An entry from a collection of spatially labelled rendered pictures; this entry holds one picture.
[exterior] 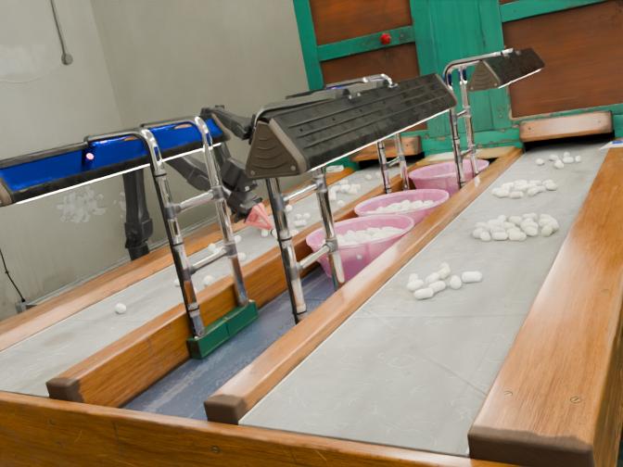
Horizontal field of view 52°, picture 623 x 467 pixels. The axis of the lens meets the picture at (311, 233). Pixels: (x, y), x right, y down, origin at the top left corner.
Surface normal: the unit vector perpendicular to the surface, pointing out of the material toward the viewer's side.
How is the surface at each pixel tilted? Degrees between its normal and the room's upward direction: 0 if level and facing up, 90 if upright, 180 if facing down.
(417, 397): 0
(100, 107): 89
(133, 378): 90
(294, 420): 0
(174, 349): 90
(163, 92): 90
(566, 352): 0
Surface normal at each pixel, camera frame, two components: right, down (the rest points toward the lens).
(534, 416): -0.18, -0.96
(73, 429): -0.48, 0.29
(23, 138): 0.89, -0.05
